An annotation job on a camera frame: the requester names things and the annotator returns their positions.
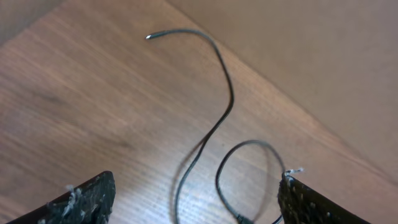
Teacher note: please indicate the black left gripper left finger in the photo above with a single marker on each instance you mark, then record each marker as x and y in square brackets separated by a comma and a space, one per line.
[89, 203]

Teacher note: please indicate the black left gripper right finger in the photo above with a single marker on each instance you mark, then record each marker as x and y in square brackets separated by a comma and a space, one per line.
[299, 204]

